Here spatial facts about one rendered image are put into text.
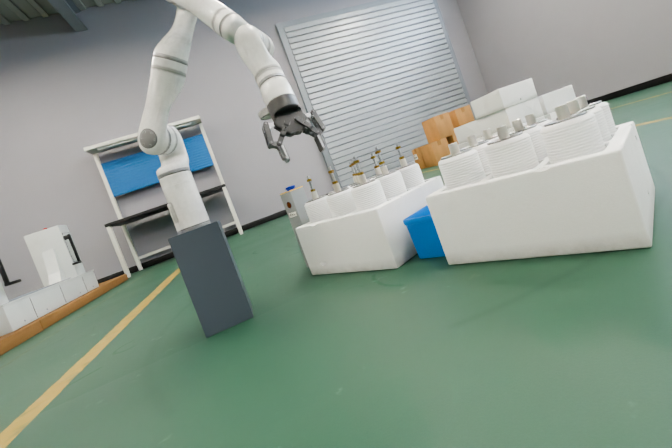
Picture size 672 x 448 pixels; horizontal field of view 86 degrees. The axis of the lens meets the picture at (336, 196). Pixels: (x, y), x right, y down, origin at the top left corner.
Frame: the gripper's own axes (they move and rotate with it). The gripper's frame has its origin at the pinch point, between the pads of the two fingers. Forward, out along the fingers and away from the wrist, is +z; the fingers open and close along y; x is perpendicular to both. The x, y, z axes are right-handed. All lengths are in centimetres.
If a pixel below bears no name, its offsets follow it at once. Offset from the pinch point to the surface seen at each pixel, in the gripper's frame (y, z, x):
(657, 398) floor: 2, 50, -49
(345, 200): 17.2, 9.9, 26.9
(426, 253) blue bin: 25.7, 34.5, 11.6
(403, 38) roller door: 445, -289, 399
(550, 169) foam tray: 33, 27, -28
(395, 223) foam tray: 23.1, 23.3, 15.2
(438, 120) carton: 298, -78, 267
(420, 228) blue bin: 25.8, 27.5, 8.9
